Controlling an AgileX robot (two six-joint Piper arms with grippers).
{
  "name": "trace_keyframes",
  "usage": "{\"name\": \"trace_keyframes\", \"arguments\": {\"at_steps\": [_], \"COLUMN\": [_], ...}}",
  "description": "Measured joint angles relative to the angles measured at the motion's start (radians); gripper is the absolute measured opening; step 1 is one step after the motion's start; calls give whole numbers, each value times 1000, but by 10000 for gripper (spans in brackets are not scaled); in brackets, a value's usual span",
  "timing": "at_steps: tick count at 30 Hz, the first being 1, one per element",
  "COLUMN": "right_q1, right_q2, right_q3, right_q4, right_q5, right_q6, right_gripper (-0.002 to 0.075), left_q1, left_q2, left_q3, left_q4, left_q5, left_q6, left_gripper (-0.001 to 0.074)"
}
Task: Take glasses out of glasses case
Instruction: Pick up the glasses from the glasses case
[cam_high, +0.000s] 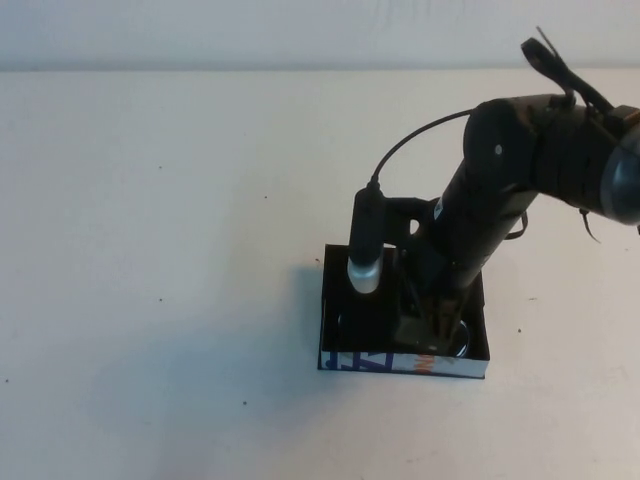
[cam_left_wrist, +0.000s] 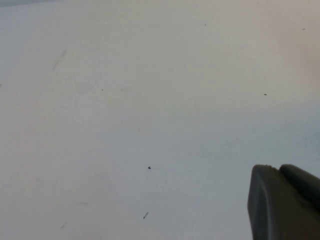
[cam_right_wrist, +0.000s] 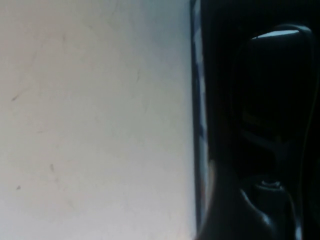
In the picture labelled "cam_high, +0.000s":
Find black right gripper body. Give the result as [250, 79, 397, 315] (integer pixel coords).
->
[398, 237, 484, 316]

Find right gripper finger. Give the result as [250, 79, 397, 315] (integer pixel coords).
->
[434, 297, 468, 354]
[396, 301, 438, 348]

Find black frame glasses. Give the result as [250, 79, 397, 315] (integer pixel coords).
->
[333, 311, 472, 359]

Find black printed glasses case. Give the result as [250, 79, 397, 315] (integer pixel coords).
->
[317, 243, 492, 382]

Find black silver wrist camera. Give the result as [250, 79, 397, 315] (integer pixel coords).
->
[347, 184, 387, 295]

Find thin black camera cable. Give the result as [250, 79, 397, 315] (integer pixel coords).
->
[368, 109, 474, 190]

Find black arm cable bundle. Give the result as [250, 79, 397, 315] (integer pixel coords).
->
[520, 38, 617, 121]

